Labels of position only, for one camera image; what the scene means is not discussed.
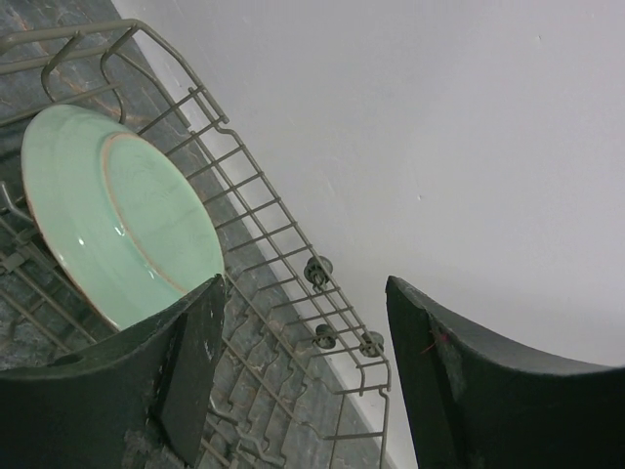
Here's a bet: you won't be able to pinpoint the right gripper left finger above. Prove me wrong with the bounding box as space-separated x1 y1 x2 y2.
1 276 226 468

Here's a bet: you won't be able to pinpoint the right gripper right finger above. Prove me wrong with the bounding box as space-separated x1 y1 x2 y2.
386 277 624 468

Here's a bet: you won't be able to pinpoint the mint green plate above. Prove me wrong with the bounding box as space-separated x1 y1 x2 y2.
21 105 225 330

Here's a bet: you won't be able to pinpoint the grey wire dish rack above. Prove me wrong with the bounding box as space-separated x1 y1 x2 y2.
1 17 392 468

